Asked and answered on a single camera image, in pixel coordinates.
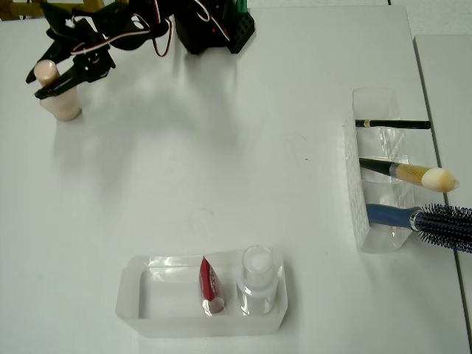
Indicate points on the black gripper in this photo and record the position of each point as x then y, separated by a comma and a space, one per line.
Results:
89, 63

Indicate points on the pink lotion bottle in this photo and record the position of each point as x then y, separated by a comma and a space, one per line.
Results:
64, 107

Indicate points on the makeup brush with mesh sleeve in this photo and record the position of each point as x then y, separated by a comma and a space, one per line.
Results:
409, 173

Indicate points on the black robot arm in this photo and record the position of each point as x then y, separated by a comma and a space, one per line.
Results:
206, 33

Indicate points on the clear spray bottle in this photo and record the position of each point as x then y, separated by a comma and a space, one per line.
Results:
256, 273

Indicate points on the red hand cream tube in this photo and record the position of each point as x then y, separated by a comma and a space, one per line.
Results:
208, 282

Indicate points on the frosted plastic bin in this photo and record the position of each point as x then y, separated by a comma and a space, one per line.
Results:
203, 326

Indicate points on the clear acrylic organizer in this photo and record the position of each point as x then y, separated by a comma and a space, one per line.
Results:
355, 221

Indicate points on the black eyeliner pencil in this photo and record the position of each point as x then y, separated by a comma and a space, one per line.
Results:
398, 124

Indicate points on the blue round hairbrush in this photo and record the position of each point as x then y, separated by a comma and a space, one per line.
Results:
391, 215

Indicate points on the black gripper camera mount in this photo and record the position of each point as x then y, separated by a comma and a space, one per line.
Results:
85, 31

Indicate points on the wooden frame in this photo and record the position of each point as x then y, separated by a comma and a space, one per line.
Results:
7, 11

